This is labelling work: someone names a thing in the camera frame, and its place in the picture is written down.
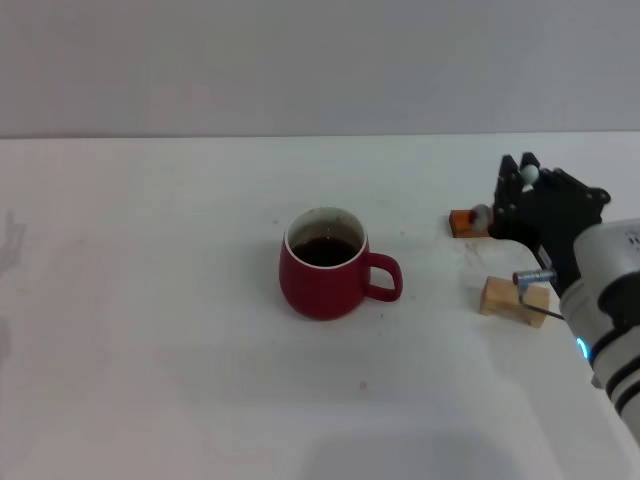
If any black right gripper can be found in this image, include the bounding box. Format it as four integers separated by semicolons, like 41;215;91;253
487;151;614;296

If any light blue handled metal spoon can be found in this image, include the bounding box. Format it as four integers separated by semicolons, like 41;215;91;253
471;164;541;232

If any red ceramic coffee cup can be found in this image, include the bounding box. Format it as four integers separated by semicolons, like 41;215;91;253
278;206;404;322

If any light wooden spoon rest block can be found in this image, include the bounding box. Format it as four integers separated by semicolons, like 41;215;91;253
479;276;551;330

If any dark orange wooden block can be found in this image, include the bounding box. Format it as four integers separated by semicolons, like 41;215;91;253
448;208;495;240

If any thin black cable with connector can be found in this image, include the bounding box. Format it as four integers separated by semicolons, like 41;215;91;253
513;269;567;320

